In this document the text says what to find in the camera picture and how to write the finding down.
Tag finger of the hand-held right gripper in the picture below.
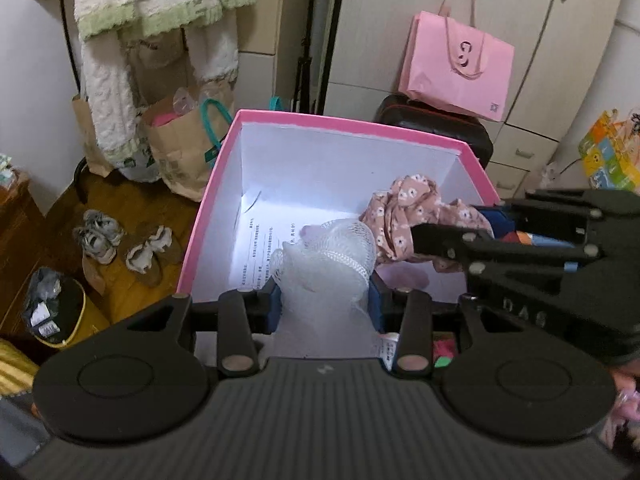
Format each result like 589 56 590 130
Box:
410 222 598 276
472 187 608 241

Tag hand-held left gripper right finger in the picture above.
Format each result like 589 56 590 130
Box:
369 276 501 380

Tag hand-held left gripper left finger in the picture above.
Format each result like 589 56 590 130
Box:
127 275 281 378

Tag pink floral cloth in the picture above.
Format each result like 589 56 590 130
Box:
359 175 493 263

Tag white mesh bath pouf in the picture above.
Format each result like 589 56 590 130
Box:
270 219 377 358

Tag pink cardboard box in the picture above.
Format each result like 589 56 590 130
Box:
177 108 501 361

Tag printed paper sheet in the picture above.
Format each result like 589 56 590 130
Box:
230 212 306 293

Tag colourful paper gift bag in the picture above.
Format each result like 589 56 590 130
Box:
578 107 640 192

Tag black suitcase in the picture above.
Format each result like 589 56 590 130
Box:
372 94 495 171

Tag brown fur-trimmed slipper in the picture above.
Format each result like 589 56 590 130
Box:
135 225 173 261
124 245 166 288

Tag pink tote bag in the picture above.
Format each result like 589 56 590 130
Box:
398 0 516 122

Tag yellow trash bin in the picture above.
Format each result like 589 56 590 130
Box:
22 267 110 350

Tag grey sneaker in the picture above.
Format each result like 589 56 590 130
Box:
82 209 126 246
72 226 118 266

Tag white plastic bag green print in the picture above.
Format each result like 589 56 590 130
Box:
117 150 161 183

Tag beige three-door wardrobe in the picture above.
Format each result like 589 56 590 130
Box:
320 0 626 201

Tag plain brown paper bag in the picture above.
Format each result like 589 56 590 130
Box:
71 94 116 178

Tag wooden side table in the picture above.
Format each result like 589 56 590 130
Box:
0 167 48 341

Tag yellow striped cloth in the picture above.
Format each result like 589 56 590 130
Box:
0 337 41 396

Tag cream and green fleece robe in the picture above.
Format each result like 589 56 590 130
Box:
30 0 258 183

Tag tall beige cabinet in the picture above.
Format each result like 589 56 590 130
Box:
235 0 321 111

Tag brown paper bag teal handles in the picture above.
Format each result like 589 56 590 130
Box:
142 85 236 202

